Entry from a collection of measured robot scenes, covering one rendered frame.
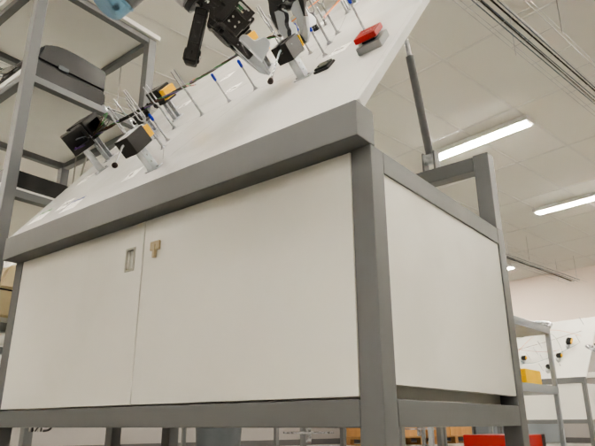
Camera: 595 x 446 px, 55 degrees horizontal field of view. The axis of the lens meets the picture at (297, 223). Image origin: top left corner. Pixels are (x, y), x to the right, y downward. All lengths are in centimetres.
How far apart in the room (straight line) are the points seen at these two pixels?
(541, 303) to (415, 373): 1220
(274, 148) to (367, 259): 28
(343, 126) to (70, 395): 88
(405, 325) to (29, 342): 104
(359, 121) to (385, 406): 44
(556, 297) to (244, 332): 1212
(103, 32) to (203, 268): 154
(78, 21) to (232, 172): 150
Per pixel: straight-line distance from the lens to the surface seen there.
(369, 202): 92
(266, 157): 104
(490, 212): 145
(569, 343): 811
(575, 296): 1287
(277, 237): 102
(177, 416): 115
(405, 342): 94
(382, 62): 110
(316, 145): 97
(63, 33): 257
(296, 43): 132
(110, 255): 142
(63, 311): 154
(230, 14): 123
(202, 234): 117
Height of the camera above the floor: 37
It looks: 19 degrees up
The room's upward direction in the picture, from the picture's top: straight up
